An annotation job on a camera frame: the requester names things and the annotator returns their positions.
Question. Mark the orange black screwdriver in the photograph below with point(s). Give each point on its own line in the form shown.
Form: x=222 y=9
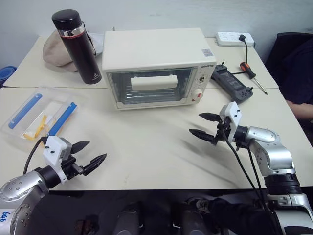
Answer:
x=248 y=69

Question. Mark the beige cap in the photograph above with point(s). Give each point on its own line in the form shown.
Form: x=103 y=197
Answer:
x=55 y=55

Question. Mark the dark brown thermos bottle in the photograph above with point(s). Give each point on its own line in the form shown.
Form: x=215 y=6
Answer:
x=82 y=54

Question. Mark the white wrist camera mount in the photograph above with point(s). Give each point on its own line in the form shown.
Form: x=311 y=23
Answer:
x=53 y=149
x=233 y=115

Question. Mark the clear plastic box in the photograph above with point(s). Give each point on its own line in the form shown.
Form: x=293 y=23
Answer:
x=24 y=132

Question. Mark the black chair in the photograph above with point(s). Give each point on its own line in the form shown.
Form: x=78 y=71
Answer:
x=281 y=44

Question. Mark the grey handheld controller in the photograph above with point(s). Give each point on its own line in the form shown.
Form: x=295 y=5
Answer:
x=232 y=83

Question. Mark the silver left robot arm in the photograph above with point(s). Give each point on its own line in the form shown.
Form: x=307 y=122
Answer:
x=17 y=188

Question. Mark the cream white toaster oven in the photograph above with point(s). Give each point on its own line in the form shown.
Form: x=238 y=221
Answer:
x=151 y=49

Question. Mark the blue container clip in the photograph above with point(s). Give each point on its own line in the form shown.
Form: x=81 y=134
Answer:
x=62 y=118
x=24 y=111

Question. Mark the black control knob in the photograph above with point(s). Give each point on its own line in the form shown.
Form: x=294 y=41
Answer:
x=202 y=79

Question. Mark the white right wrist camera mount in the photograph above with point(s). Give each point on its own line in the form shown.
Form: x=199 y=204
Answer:
x=233 y=115

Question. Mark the blue object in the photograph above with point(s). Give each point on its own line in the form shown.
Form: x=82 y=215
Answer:
x=6 y=74

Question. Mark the white power strip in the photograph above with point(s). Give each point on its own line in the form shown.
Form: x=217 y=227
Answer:
x=227 y=39

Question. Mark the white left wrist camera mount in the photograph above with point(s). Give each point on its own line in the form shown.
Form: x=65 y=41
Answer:
x=53 y=149

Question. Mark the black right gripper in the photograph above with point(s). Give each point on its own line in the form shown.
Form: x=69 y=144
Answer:
x=223 y=129

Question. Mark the person in dark clothes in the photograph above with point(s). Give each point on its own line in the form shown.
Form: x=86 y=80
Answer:
x=300 y=73

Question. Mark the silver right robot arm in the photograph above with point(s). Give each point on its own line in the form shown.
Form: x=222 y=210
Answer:
x=276 y=154

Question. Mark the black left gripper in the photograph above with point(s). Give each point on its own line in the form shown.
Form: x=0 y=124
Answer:
x=71 y=169

